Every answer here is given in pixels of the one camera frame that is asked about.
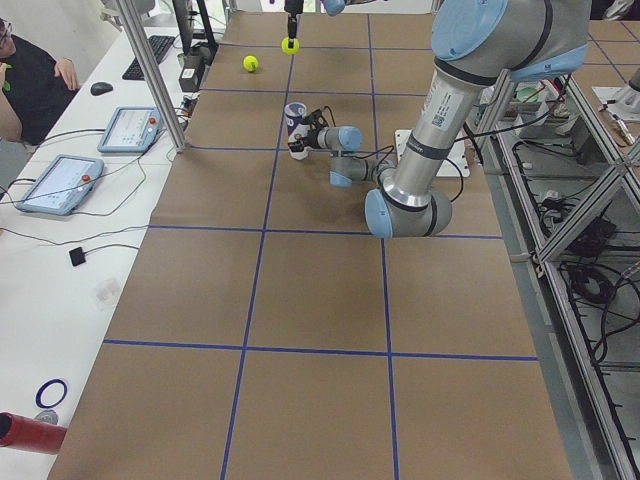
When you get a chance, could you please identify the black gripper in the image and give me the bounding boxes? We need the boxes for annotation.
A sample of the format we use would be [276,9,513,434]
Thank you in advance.
[284,0,304,38]
[288,128,325,153]

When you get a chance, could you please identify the tennis ball from desk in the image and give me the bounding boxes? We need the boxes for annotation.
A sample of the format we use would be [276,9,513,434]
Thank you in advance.
[281,37,300,55]

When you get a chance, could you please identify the white tennis ball can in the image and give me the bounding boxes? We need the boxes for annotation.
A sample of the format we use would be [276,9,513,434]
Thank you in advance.
[284,102,309,160]

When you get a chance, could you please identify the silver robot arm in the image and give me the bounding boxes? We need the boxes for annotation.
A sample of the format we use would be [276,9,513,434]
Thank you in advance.
[285,1,591,238]
[281,0,373,55]

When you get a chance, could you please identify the black computer monitor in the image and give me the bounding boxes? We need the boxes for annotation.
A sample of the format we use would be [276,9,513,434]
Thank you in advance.
[172,0,218,61]

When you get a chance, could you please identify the black box with label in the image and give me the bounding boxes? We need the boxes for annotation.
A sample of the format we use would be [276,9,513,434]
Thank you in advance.
[179,55,206,93]

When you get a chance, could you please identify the black keyboard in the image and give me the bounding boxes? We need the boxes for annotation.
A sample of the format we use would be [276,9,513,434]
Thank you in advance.
[121,34,177,82]

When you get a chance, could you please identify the far blue teach pendant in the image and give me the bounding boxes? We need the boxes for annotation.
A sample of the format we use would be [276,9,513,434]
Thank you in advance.
[97,106,163,154]

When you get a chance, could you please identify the blue teach pendant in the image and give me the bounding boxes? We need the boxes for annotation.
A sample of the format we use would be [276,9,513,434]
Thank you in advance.
[97,106,163,154]
[15,154,104,216]

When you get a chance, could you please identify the brown paper table cover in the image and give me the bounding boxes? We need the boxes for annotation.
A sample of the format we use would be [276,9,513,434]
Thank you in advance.
[50,13,572,479]

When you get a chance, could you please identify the black computer mouse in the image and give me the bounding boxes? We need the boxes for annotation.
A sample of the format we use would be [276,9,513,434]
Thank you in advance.
[90,81,114,96]

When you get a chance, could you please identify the near blue teach pendant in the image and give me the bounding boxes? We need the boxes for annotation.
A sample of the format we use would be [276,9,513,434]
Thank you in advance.
[15,154,104,216]

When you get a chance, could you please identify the small black square device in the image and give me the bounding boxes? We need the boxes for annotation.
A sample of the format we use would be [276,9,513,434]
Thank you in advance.
[69,247,86,267]

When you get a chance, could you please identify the person in black shirt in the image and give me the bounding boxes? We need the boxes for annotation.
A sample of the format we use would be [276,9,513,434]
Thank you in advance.
[1,20,80,145]

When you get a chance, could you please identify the red cylinder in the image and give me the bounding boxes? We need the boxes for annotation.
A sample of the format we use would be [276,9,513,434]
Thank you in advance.
[1,412,67,454]

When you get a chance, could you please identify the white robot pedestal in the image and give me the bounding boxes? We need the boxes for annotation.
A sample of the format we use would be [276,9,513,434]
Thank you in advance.
[394,129,471,178]

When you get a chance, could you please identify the aluminium frame post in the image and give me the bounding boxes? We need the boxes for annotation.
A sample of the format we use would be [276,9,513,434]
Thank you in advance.
[115,0,186,153]

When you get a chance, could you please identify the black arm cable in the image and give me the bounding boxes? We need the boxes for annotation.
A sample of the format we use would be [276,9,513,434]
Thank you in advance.
[319,105,566,204]

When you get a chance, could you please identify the blue tape ring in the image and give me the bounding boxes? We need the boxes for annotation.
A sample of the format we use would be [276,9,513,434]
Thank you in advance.
[35,378,68,409]

